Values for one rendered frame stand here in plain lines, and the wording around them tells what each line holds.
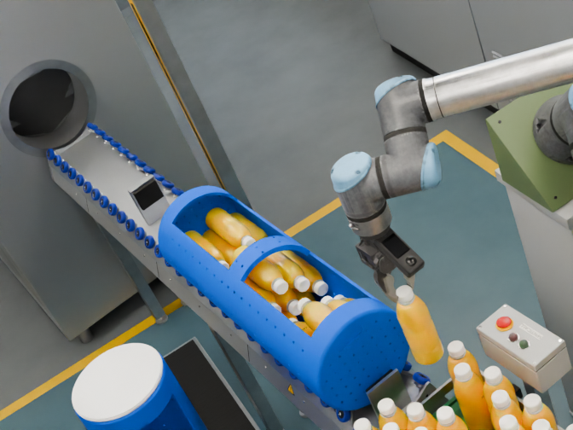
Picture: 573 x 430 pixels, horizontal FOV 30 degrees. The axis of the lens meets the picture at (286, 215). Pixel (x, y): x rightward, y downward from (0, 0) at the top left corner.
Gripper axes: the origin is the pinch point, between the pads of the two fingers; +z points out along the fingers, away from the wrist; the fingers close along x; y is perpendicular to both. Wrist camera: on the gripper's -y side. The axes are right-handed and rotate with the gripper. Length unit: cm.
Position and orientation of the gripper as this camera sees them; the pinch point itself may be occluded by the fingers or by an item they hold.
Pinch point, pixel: (404, 293)
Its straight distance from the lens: 240.5
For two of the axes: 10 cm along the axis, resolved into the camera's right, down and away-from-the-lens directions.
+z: 3.4, 7.3, 5.9
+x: -7.8, 5.7, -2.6
